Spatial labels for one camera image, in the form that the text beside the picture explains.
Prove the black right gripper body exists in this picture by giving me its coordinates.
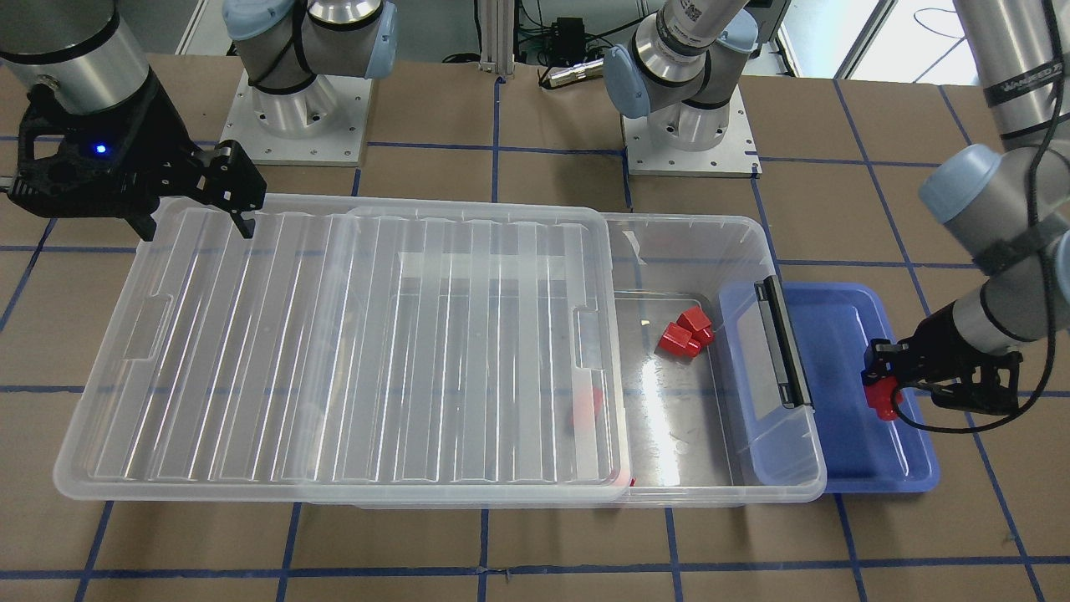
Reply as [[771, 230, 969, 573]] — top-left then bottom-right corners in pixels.
[[5, 84, 201, 221]]

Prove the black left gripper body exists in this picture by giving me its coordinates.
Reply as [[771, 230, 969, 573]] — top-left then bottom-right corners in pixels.
[[907, 323, 1023, 416]]

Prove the red block carried to tray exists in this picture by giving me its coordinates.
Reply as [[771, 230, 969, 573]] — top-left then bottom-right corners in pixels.
[[861, 372, 902, 421]]

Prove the clear plastic box lid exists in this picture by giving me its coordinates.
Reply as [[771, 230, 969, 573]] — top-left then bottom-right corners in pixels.
[[54, 194, 631, 509]]

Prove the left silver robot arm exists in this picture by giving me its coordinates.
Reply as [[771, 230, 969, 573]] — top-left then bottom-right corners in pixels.
[[603, 1, 1067, 426]]

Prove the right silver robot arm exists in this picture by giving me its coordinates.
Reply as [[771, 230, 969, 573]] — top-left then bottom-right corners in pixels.
[[3, 1, 397, 242]]

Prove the blue plastic tray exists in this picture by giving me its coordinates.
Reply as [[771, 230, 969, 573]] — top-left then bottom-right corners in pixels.
[[717, 282, 941, 494]]

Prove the clear plastic storage box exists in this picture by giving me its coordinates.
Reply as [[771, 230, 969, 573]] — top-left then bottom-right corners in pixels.
[[309, 213, 828, 508]]

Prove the red block upper pair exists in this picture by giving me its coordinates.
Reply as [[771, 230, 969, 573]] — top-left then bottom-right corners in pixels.
[[675, 304, 715, 348]]

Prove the red block beside pair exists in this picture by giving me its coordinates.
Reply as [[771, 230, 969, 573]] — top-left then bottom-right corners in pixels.
[[657, 323, 704, 359]]

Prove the red block under lid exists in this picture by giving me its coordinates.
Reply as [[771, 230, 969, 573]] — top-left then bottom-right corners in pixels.
[[569, 386, 603, 431]]

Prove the black electronics box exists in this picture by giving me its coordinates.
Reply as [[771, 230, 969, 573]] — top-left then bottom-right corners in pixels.
[[550, 17, 586, 60]]

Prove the silver metal cylinder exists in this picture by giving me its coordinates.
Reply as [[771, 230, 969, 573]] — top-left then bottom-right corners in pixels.
[[538, 59, 603, 90]]

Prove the black box latch handle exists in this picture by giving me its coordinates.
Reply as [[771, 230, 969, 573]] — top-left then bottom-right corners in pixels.
[[754, 274, 813, 410]]

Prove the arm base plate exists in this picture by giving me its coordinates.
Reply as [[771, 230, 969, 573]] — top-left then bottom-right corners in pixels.
[[620, 88, 763, 177], [219, 75, 375, 167]]

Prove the aluminium frame post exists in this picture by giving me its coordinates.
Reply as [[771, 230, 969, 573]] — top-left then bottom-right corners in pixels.
[[476, 1, 516, 79]]

